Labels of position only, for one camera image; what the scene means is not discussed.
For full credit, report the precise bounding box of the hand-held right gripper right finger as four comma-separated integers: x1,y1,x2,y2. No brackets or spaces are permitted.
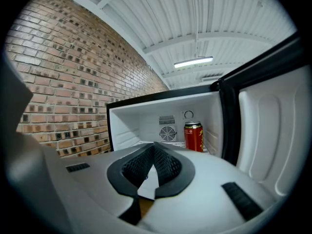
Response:
136,141,280,234

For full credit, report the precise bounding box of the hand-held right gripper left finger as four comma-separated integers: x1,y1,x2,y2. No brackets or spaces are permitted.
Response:
43,141,156,234

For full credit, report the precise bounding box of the black mini fridge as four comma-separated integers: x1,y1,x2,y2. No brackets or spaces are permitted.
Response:
106,32,312,204

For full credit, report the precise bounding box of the red drink can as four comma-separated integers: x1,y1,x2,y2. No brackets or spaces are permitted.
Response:
183,121,204,153

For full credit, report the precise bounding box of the white thermostat dial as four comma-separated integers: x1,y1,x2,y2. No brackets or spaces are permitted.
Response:
181,109,195,120

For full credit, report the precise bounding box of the long ceiling light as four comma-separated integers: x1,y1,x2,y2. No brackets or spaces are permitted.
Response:
173,56,214,69

